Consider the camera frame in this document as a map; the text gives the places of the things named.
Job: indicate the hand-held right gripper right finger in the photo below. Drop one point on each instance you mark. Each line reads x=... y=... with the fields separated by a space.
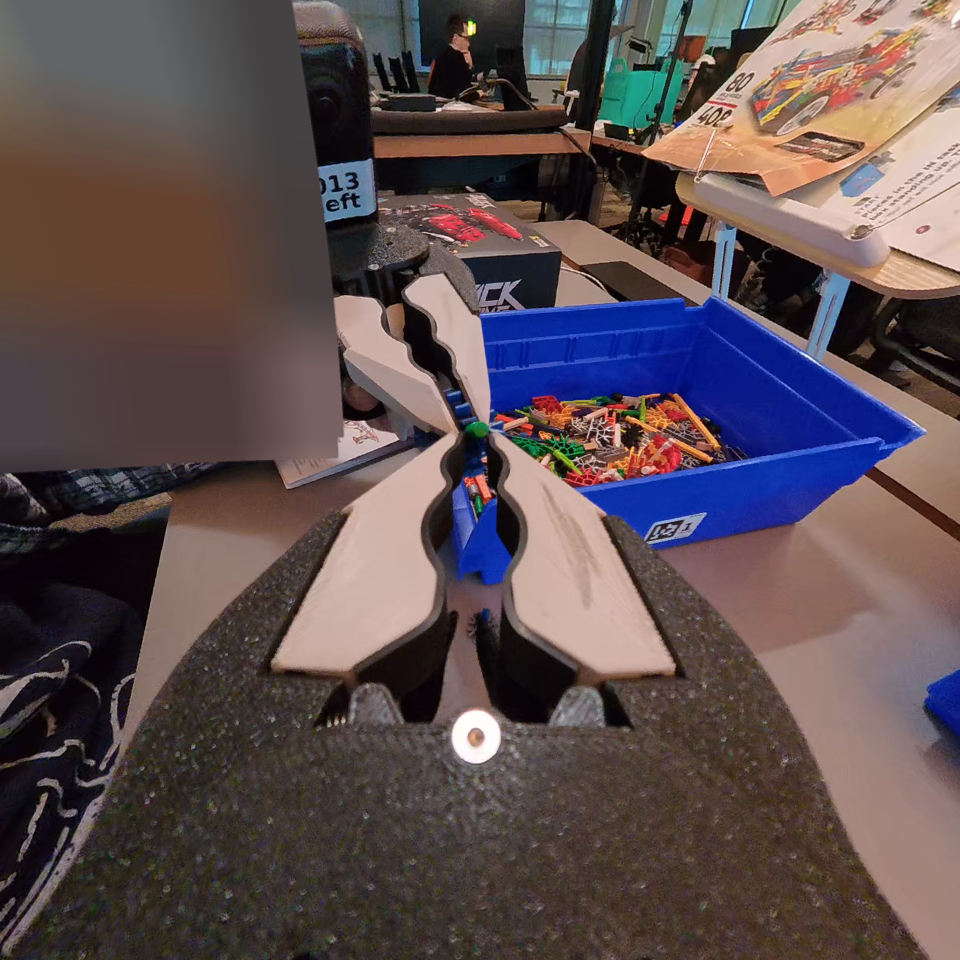
x=585 y=600

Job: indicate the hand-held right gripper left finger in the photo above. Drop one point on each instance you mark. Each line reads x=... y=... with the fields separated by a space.
x=367 y=592

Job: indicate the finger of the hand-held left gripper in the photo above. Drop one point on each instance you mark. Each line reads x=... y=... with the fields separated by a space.
x=375 y=352
x=457 y=330

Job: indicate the short green rod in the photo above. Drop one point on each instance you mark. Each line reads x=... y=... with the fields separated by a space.
x=475 y=430

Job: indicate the blue parts bin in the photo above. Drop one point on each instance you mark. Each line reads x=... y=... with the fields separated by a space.
x=787 y=420

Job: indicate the dark toy car set box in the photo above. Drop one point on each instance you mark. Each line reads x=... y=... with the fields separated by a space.
x=510 y=277

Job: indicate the small dark blue connector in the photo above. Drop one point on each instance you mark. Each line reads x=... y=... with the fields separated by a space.
x=480 y=624

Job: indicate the white instruction booklet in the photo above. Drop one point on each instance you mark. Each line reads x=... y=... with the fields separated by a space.
x=337 y=457

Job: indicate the wooden office desk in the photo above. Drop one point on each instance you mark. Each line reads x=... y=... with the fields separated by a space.
x=480 y=146

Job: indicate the pile of colourful construction pieces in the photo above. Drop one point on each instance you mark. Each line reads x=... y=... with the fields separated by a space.
x=622 y=442

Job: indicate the black flat pad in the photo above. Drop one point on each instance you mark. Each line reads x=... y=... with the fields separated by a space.
x=645 y=281

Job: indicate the black pole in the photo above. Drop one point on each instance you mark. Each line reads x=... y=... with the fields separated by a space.
x=596 y=90

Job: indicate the teal container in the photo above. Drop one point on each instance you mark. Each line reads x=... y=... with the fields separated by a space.
x=637 y=97

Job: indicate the white document stand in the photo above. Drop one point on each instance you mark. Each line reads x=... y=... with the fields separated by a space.
x=787 y=217

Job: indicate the empty blue bin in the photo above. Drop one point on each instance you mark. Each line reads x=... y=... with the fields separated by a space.
x=946 y=705

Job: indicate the printed plastic parts bag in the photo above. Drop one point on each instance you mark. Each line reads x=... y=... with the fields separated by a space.
x=810 y=97

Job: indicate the printed instruction sheet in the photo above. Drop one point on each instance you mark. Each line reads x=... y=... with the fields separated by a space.
x=915 y=195

